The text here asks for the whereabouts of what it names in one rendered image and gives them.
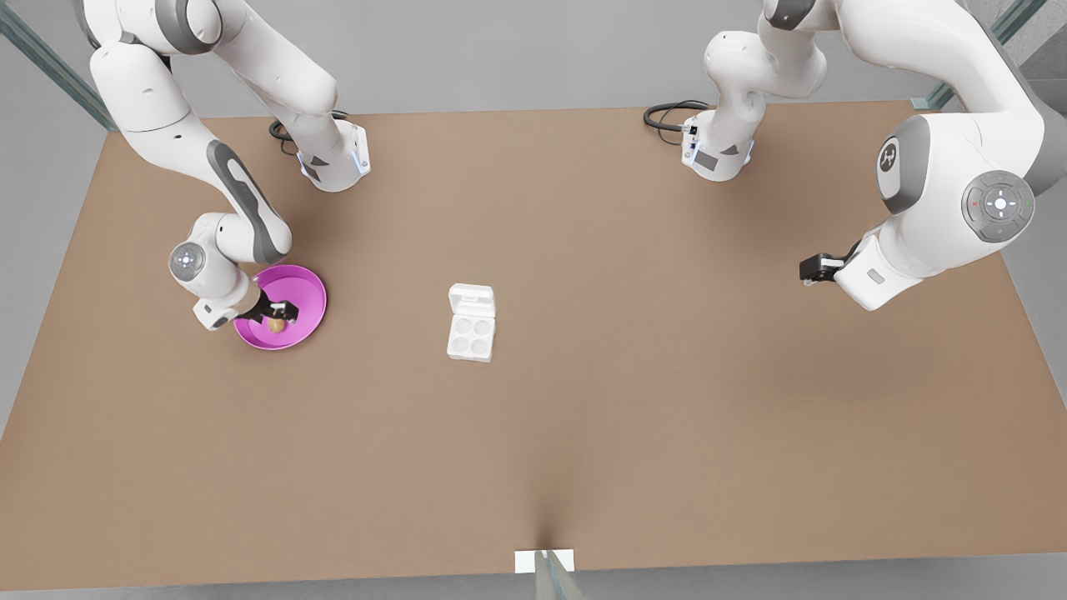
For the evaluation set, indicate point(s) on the brown egg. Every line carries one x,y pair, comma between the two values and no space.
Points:
277,326

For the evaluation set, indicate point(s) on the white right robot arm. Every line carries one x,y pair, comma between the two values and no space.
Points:
158,125

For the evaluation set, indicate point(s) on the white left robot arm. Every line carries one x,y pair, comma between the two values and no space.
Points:
942,150

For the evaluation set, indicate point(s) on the white egg box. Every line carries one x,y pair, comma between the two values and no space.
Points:
472,322

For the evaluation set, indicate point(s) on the magenta round plate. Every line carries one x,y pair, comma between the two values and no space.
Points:
302,292

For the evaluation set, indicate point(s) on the silver frame post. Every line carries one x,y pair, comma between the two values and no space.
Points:
975,58
50,62
550,575

